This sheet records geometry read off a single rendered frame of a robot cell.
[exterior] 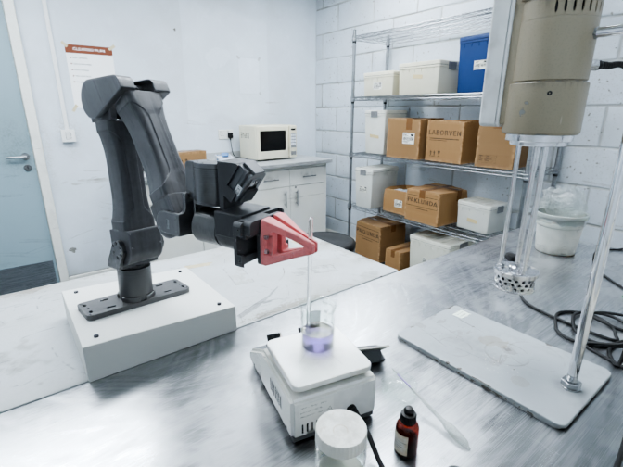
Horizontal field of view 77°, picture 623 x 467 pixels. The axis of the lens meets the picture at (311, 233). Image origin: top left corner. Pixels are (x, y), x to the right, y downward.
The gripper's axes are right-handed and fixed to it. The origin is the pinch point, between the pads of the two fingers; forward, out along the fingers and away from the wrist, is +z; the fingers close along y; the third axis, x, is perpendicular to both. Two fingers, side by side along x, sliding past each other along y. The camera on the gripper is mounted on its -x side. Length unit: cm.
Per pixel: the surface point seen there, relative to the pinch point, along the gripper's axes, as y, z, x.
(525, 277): 23.3, 25.6, 7.1
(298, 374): -5.8, 1.8, 16.0
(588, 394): 21.5, 37.0, 23.1
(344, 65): 314, -152, -53
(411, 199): 230, -53, 46
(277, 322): 15.9, -17.0, 25.3
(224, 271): 31, -45, 26
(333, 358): -0.2, 4.1, 15.9
